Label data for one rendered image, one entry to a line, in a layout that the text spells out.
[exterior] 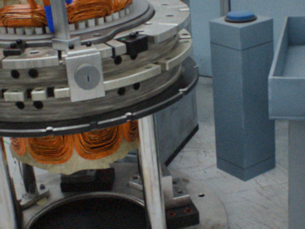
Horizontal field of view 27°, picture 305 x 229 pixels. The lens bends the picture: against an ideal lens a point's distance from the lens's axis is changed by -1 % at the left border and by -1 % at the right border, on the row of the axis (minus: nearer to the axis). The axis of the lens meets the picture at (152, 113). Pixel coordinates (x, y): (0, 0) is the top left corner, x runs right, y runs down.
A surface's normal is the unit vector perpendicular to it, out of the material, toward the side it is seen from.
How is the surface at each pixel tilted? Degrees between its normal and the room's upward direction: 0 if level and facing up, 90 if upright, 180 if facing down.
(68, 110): 90
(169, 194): 90
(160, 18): 0
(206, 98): 0
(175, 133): 90
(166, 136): 90
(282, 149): 0
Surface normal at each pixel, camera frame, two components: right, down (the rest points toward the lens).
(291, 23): -0.25, 0.38
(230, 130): -0.81, 0.29
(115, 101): 0.46, 0.29
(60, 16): -0.64, 0.34
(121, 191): -0.08, -0.92
